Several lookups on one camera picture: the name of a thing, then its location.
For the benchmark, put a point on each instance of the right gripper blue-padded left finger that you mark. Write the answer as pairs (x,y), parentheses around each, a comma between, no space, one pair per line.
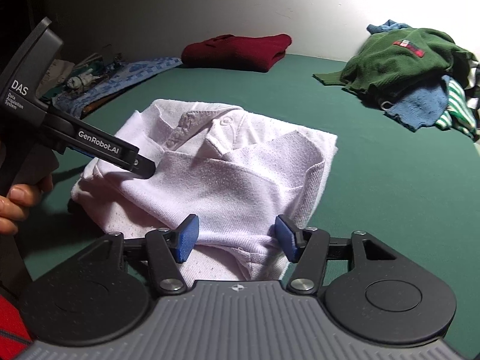
(167,248)

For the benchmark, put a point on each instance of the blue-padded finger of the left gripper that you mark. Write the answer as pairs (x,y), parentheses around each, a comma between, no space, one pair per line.
(83,152)
(143,167)

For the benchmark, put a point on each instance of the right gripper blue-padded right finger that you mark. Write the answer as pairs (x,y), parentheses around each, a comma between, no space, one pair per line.
(307,248)

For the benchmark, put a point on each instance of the white polo shirt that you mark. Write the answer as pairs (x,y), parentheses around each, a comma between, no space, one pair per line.
(236,170)

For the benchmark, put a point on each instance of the person's left hand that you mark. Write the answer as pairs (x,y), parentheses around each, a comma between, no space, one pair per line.
(19,200)

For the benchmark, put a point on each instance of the white paper bag clutter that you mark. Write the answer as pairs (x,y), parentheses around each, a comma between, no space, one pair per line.
(55,75)

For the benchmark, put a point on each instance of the small white plush toy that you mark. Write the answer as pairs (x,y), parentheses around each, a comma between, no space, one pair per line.
(82,81)

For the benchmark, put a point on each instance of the blue white patterned cloth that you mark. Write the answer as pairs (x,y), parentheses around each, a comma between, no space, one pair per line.
(129,75)

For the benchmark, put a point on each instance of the folded dark red sweater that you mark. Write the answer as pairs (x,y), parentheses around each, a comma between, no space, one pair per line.
(256,54)

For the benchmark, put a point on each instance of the red object at edge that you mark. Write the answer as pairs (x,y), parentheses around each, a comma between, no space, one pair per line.
(14,337)

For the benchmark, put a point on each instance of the blue knit garment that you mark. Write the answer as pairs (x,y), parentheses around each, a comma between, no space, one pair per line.
(421,105)

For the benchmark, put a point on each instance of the green white striped shirt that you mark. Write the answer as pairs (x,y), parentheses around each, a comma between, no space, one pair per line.
(457,115)

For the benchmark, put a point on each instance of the dark green knit sweater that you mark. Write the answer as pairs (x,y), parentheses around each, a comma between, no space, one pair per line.
(389,63)

